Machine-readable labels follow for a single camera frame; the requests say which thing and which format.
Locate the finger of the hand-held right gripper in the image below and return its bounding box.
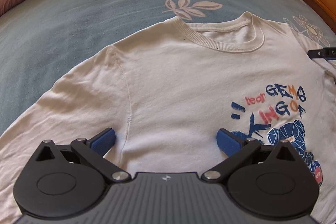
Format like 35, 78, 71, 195
307, 49, 336, 60

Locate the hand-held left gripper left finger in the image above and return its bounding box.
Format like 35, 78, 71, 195
28, 127, 132, 184

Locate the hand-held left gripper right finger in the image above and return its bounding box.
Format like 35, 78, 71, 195
202, 128, 306, 184

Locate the white bear print sweatshirt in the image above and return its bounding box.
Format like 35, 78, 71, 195
0, 11, 336, 214

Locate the bed with blue floral sheet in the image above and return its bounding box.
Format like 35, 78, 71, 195
0, 0, 336, 224

